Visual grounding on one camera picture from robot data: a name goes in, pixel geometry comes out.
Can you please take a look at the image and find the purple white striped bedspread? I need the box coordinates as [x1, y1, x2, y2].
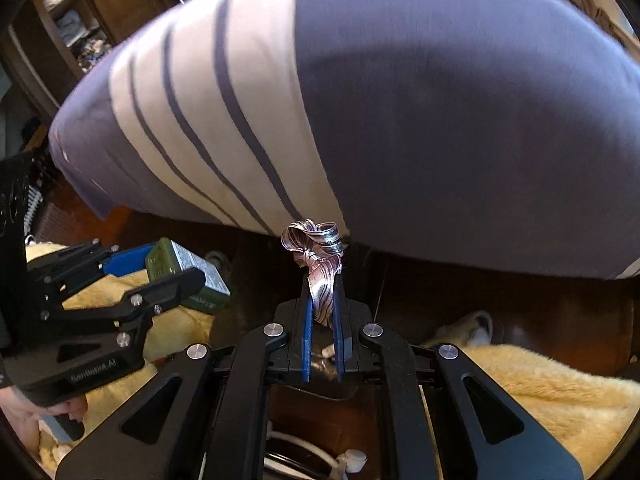
[48, 0, 640, 281]

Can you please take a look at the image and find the white radiator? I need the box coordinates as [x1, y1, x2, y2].
[22, 185, 51, 241]

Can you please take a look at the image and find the white shoe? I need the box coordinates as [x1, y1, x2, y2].
[432, 310, 493, 348]

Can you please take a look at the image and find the person's left hand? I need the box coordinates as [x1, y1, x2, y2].
[0, 385, 88, 441]

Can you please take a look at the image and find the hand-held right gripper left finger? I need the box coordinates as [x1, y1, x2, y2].
[55, 280, 316, 480]

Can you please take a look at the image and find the striped shiny ribbon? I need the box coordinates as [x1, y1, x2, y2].
[281, 219, 347, 326]

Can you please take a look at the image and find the green cardboard box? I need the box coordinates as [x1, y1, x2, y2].
[145, 239, 232, 315]

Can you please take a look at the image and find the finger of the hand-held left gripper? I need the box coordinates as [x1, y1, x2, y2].
[27, 240, 157, 306]
[40, 266, 207, 361]

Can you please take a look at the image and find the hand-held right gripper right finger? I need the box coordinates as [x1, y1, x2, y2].
[332, 272, 586, 480]

